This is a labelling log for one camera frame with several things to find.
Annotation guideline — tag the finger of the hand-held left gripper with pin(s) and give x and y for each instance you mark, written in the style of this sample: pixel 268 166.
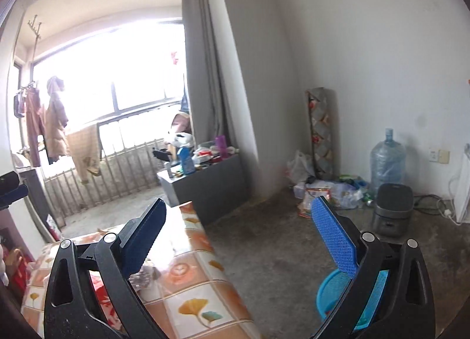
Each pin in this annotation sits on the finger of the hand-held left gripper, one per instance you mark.
pixel 13 194
pixel 9 179

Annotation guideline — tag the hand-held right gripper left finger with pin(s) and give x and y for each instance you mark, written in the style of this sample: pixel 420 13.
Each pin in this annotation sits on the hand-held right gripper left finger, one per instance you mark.
pixel 143 236

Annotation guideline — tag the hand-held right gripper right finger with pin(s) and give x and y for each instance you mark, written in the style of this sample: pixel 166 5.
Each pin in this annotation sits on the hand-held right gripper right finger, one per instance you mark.
pixel 334 236

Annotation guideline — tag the clear plastic bottle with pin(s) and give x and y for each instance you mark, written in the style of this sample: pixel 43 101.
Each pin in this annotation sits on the clear plastic bottle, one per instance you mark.
pixel 145 276

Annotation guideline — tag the blue plastic basket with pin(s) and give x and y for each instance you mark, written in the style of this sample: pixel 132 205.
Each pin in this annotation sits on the blue plastic basket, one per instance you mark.
pixel 330 287

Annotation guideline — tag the red patterned plastic bag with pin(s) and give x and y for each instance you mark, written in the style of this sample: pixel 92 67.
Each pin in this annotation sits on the red patterned plastic bag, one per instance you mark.
pixel 106 298

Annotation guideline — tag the pile of printed packets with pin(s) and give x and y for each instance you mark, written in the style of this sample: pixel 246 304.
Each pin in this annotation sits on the pile of printed packets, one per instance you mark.
pixel 337 192

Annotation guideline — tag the patterned tablecloth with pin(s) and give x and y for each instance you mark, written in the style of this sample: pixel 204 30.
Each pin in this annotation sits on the patterned tablecloth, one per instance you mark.
pixel 191 251

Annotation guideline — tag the white plastic box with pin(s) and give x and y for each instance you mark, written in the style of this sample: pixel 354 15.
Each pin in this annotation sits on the white plastic box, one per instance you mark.
pixel 299 190

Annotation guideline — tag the pink hanging pants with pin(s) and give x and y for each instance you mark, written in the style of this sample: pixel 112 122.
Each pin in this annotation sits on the pink hanging pants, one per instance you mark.
pixel 33 126

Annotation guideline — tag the black rice cooker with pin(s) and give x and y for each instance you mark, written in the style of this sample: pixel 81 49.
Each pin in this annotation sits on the black rice cooker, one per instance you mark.
pixel 393 210

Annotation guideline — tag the red cloth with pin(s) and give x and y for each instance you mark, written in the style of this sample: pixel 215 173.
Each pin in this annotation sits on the red cloth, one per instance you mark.
pixel 16 262

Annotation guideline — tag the beige hanging coat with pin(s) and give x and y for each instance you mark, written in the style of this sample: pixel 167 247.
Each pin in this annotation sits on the beige hanging coat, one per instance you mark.
pixel 55 122

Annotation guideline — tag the dark hanging garment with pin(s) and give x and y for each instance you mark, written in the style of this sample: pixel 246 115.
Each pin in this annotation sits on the dark hanging garment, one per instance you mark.
pixel 19 104

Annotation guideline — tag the white plastic bag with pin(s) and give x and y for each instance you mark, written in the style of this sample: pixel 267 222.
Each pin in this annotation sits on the white plastic bag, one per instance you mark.
pixel 299 168

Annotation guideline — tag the metal railing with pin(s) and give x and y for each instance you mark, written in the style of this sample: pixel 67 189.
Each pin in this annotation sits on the metal railing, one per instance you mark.
pixel 121 162

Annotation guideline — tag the black box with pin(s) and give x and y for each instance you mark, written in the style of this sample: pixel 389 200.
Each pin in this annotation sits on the black box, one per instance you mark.
pixel 161 155

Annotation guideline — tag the blue detergent bottle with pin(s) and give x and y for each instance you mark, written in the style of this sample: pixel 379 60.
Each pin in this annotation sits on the blue detergent bottle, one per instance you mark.
pixel 186 162

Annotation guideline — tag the grey cabinet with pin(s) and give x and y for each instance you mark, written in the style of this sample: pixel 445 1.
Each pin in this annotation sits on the grey cabinet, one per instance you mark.
pixel 216 192

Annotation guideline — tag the clear empty water jug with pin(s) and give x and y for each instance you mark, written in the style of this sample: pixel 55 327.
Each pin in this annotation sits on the clear empty water jug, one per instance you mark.
pixel 387 162

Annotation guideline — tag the pile of small containers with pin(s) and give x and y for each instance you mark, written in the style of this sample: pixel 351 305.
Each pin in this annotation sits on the pile of small containers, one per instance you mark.
pixel 209 157

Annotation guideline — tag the patterned rolled mat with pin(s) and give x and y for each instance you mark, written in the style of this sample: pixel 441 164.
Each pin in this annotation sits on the patterned rolled mat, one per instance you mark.
pixel 321 133

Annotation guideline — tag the crumpled white bag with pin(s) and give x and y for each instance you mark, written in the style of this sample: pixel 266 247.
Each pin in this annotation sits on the crumpled white bag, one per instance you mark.
pixel 180 139

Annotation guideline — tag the purple cup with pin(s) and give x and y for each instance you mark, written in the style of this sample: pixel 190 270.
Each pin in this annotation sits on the purple cup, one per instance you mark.
pixel 220 147

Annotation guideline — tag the white water dispenser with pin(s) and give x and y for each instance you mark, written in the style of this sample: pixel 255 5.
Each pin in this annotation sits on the white water dispenser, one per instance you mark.
pixel 462 188

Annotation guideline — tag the ceiling clothes rack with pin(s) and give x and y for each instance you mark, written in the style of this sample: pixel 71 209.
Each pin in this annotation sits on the ceiling clothes rack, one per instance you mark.
pixel 35 30

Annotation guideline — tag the window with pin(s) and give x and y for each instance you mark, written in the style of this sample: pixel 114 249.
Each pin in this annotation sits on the window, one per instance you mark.
pixel 128 67

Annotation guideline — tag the red window decoration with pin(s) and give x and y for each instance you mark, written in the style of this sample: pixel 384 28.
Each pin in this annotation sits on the red window decoration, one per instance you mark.
pixel 175 58

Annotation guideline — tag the grey curtain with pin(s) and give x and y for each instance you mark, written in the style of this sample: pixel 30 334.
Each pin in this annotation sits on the grey curtain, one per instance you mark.
pixel 200 49

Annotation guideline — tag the white wall socket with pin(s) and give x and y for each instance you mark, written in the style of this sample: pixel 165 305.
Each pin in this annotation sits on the white wall socket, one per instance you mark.
pixel 434 154

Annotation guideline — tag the beige wall plate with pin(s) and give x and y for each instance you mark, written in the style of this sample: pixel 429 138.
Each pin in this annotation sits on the beige wall plate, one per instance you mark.
pixel 444 156

